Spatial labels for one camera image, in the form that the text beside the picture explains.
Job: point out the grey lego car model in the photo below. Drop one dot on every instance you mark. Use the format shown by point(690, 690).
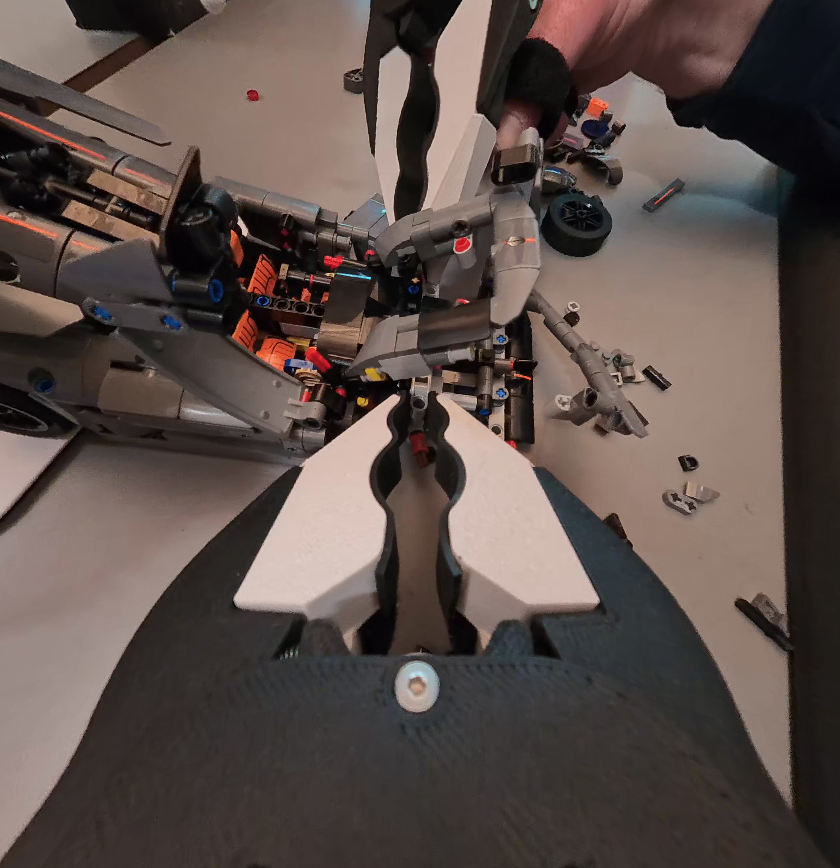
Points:
point(155, 325)

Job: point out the grey lego liftarm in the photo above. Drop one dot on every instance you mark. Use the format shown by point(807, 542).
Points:
point(353, 80)

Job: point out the black lego wheel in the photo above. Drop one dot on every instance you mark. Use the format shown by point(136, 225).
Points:
point(577, 224)

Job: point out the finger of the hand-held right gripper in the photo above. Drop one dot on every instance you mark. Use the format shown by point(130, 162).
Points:
point(392, 122)
point(464, 81)

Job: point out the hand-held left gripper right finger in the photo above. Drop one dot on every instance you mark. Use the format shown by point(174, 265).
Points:
point(521, 542)

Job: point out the small grey lego plate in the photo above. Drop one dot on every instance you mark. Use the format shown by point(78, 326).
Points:
point(771, 607)

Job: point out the grey lego cross-hole piece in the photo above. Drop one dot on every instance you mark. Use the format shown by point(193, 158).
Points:
point(679, 502)

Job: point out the black lego slope piece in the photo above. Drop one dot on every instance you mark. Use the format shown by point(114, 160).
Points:
point(616, 527)

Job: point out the grey lego panel strip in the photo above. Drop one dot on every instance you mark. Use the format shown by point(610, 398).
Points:
point(592, 369)

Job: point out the white rounded mat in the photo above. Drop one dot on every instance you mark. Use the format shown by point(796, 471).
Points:
point(20, 475)

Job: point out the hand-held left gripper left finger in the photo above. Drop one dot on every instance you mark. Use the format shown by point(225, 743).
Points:
point(311, 542)

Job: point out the dark red-striped lego tile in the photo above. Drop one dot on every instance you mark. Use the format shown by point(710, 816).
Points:
point(664, 194)

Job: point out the grey lego slope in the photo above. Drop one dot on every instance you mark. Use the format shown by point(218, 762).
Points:
point(703, 492)

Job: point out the grey lego connector assembly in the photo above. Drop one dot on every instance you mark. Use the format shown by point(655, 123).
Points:
point(623, 366)

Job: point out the person's right hand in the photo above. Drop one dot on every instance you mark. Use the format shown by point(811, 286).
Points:
point(630, 41)

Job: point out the pile of loose lego parts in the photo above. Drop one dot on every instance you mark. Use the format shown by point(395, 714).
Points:
point(592, 146)

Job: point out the small black lego piece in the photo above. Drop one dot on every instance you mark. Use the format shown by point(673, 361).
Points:
point(688, 463)

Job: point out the black lego pin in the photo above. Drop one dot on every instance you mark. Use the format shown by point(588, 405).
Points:
point(657, 378)

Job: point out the dark perforated panel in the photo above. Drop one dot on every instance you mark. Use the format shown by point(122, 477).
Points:
point(819, 441)

